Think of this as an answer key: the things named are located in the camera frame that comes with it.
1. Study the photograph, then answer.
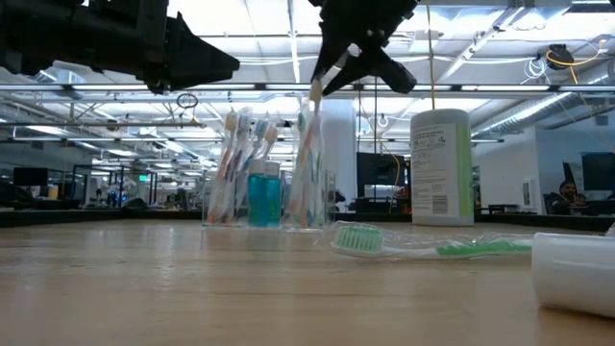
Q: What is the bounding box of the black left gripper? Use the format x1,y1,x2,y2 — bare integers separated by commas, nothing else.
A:
81,0,241,95

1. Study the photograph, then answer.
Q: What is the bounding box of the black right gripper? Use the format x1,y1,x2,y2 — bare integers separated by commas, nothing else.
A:
310,0,420,97

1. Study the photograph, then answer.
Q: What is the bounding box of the blue toothbrush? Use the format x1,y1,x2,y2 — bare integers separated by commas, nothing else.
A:
234,119,269,226

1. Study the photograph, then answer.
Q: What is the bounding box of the white cylinder tube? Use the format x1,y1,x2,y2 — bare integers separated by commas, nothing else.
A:
530,232,615,319

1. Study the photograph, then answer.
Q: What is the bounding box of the white building column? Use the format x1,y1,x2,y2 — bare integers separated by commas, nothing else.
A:
320,98,358,206

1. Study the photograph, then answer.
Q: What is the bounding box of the black monitor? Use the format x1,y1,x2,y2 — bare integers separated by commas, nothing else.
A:
12,166,49,187
356,152,412,215
580,152,615,193

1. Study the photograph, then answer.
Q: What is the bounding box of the white green wipes canister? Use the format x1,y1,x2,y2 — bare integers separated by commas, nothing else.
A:
409,109,476,228

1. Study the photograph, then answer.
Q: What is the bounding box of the clear acrylic organizer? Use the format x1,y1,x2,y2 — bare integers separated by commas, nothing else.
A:
201,170,337,230

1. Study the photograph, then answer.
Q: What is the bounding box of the person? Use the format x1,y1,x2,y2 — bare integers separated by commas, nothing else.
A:
547,180,590,216

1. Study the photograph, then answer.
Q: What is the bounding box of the black hanging cable loop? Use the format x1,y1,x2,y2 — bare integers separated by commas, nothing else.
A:
175,92,200,111

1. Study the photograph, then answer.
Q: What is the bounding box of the black cable reel yellow cord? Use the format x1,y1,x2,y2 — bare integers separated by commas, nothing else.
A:
545,41,607,87

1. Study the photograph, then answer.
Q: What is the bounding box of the white wall box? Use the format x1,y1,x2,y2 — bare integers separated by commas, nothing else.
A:
521,177,543,213

